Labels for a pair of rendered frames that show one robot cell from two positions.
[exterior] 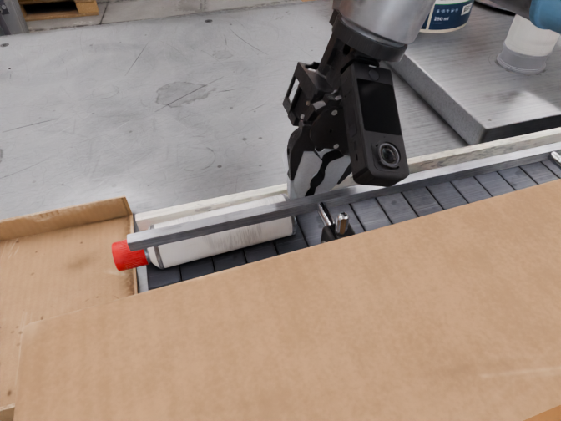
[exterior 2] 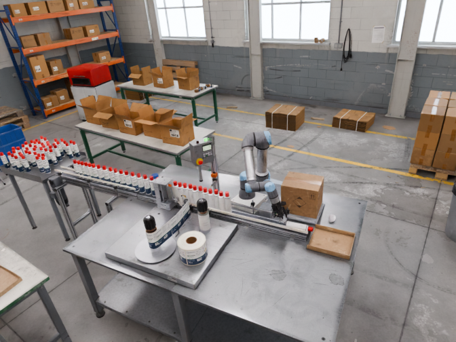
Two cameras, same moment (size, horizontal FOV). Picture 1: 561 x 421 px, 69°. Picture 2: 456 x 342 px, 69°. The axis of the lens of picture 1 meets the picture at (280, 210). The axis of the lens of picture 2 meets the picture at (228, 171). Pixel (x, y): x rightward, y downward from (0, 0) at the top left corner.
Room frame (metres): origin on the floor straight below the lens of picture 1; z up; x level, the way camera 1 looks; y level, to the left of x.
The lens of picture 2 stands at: (2.07, 1.16, 2.58)
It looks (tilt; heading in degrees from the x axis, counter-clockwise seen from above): 29 degrees down; 226
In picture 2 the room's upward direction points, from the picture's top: 5 degrees counter-clockwise
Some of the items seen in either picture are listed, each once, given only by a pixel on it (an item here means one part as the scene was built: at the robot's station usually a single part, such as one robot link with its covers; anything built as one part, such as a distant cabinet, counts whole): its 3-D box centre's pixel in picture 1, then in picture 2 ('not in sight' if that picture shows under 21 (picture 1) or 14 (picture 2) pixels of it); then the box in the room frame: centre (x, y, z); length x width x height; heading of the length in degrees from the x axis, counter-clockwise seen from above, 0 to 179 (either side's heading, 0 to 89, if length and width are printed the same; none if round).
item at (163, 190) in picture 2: not in sight; (165, 193); (0.73, -1.01, 1.01); 0.14 x 0.13 x 0.26; 107
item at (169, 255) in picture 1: (206, 234); (299, 226); (0.31, 0.09, 0.91); 0.20 x 0.05 x 0.05; 109
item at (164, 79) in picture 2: not in sight; (161, 77); (-1.98, -4.70, 0.97); 0.42 x 0.39 x 0.37; 6
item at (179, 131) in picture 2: not in sight; (177, 127); (-0.39, -2.23, 0.97); 0.51 x 0.39 x 0.37; 14
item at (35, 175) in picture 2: not in sight; (55, 191); (1.10, -2.92, 0.46); 0.73 x 0.62 x 0.93; 107
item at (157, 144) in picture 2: not in sight; (145, 150); (-0.34, -3.09, 0.39); 2.20 x 0.80 x 0.78; 99
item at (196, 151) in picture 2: not in sight; (201, 151); (0.48, -0.76, 1.38); 0.17 x 0.10 x 0.19; 162
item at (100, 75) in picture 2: not in sight; (94, 93); (-1.16, -6.20, 0.61); 0.70 x 0.60 x 1.22; 110
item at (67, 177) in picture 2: not in sight; (106, 212); (0.93, -1.98, 0.47); 1.17 x 0.38 x 0.94; 107
